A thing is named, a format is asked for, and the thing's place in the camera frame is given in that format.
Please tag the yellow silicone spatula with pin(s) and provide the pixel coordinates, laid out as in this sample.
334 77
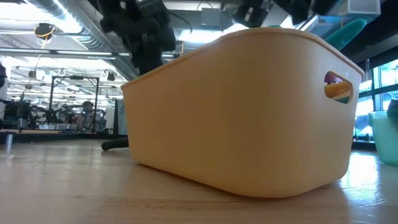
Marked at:
337 90

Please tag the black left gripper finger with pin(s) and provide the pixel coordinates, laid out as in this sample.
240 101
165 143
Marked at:
156 59
143 62

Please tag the person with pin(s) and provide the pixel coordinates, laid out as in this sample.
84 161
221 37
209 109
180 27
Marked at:
88 107

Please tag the large black serving spoon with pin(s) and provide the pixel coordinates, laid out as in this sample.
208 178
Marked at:
393 109

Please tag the teal plastic tray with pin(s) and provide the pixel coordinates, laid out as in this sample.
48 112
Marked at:
385 140

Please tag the orange plastic bin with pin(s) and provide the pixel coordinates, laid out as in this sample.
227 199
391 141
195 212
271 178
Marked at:
233 118

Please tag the silver ceiling duct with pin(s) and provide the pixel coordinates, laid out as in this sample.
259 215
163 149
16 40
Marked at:
71 28

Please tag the long teal spatula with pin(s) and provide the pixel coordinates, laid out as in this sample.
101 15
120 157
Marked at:
348 32

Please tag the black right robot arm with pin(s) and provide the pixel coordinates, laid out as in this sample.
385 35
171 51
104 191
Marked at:
325 6

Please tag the steel box grater red trim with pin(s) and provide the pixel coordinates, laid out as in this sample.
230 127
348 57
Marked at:
331 77

